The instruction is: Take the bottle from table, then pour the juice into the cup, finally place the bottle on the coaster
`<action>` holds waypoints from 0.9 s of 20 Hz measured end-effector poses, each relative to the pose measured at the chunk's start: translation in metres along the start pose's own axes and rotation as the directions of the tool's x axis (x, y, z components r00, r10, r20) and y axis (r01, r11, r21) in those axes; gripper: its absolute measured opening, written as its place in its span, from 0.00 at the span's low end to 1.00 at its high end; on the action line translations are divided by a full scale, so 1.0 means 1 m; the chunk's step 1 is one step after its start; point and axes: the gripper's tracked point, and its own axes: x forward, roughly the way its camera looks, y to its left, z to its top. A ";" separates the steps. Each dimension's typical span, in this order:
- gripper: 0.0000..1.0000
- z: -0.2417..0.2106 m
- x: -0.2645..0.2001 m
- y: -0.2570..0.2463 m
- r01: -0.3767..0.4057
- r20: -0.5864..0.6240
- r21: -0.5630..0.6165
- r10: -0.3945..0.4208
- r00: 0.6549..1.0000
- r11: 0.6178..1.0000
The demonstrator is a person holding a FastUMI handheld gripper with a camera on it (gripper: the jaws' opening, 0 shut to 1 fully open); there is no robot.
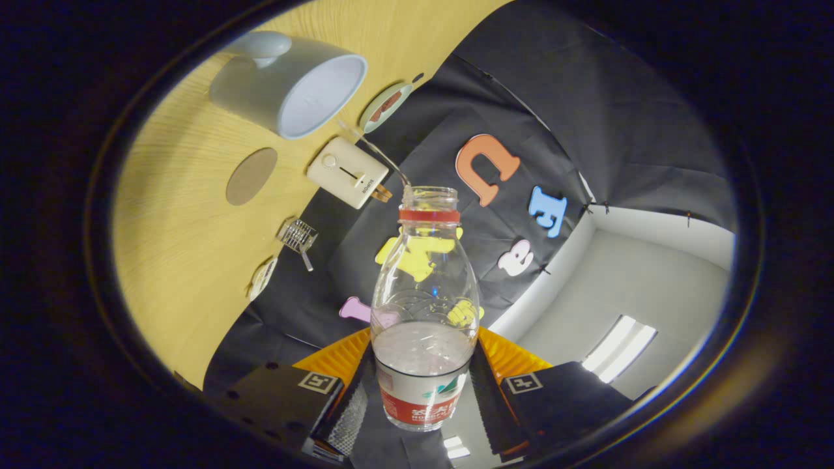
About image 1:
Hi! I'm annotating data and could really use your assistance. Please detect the long ceiling light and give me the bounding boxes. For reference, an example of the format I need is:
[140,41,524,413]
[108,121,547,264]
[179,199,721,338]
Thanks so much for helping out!
[582,315,657,384]

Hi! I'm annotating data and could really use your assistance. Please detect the white toaster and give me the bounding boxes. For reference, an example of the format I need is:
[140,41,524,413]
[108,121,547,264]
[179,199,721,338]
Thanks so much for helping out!
[306,136,390,210]

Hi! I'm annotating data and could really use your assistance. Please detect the wooden table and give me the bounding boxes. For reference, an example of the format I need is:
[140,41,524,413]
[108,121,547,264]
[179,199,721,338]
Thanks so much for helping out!
[112,0,515,391]

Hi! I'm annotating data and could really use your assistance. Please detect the pale green plate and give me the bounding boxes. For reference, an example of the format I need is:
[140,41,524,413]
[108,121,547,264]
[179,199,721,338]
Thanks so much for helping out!
[359,82,414,134]

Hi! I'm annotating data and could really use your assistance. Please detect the round brown coaster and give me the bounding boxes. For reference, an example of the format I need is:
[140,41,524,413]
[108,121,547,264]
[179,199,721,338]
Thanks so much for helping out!
[225,147,279,206]

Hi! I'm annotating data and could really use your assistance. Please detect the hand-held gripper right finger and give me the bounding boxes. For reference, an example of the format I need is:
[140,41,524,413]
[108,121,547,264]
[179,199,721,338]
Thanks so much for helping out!
[470,326,655,463]

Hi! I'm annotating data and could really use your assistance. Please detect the pale blue cup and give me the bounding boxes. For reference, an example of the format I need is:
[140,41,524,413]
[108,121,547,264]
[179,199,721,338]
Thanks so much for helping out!
[208,31,369,141]

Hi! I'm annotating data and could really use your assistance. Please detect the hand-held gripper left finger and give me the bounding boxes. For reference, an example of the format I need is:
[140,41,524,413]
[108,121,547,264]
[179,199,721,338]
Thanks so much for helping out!
[202,328,377,464]

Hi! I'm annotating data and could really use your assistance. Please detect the clear plastic juice bottle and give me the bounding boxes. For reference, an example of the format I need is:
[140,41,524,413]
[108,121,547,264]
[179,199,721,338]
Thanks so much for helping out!
[370,186,482,433]

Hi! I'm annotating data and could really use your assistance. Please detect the metal wire basket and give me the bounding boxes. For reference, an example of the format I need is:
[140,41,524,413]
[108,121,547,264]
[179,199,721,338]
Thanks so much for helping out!
[278,218,319,254]

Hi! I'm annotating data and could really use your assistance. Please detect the brown meat slice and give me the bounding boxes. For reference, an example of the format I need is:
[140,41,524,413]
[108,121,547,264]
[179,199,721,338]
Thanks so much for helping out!
[369,90,403,124]

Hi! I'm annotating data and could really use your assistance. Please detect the white divided dish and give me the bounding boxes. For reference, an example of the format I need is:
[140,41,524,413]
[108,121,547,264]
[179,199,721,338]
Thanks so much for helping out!
[248,257,279,302]

